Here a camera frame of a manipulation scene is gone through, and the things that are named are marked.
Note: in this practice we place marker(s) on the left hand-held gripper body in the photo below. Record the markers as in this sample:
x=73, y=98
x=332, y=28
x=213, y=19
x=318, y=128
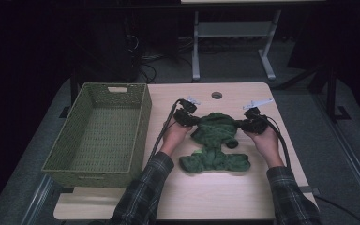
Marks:
x=184, y=115

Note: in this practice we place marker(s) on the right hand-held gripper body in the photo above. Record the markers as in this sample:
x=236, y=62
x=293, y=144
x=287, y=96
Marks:
x=256, y=125

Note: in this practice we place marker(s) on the grey tape strip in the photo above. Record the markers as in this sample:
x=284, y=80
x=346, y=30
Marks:
x=309, y=189

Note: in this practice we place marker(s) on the white metal stand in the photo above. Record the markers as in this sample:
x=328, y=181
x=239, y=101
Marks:
x=231, y=28

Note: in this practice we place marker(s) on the green woven basket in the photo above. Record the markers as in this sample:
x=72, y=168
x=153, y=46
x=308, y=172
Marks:
x=75, y=137

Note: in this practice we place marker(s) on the metal floor rail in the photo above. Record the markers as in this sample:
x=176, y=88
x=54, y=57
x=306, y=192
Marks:
x=37, y=200
x=350, y=156

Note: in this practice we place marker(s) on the black metal stand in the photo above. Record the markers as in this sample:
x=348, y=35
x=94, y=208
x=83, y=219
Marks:
x=332, y=93

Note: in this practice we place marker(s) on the green fleece cloth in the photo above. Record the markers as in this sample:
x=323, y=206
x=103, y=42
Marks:
x=215, y=131

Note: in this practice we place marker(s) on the person's left hand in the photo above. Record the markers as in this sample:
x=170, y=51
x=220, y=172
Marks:
x=173, y=139

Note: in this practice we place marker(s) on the person's right hand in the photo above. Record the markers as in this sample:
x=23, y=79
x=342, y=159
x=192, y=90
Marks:
x=267, y=145

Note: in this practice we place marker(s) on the dark computer tower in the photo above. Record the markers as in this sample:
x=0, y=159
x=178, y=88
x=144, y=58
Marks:
x=118, y=50

